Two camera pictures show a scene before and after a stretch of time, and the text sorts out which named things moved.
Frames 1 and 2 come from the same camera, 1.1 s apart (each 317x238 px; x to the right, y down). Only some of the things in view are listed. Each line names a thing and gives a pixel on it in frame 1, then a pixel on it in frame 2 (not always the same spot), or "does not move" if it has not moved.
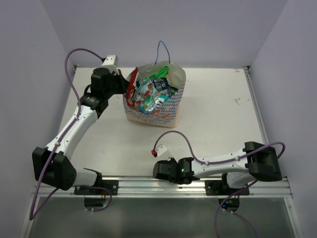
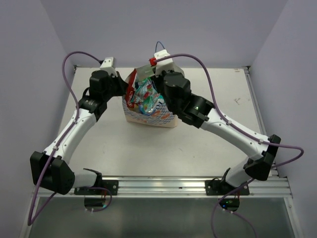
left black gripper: x=123 y=82 does not move
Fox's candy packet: x=145 y=96 does not move
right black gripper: x=172 y=160 -> x=156 y=79
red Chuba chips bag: x=131 y=88 does not move
